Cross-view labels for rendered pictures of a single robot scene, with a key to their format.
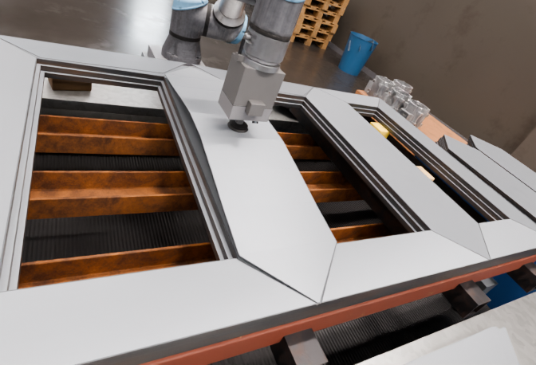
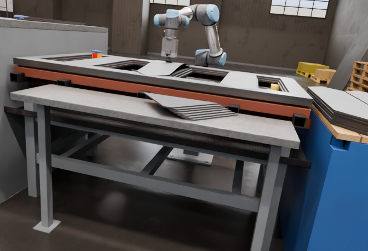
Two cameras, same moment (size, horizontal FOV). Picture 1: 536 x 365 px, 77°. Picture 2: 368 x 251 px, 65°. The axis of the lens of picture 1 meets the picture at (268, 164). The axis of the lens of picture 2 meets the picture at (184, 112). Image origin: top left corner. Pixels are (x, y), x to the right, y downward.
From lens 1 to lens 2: 1.42 m
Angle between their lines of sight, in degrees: 48
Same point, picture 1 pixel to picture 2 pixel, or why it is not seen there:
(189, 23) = (200, 59)
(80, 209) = not seen: hidden behind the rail
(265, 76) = (169, 41)
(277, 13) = (167, 22)
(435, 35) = not seen: outside the picture
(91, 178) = not seen: hidden behind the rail
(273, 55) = (169, 33)
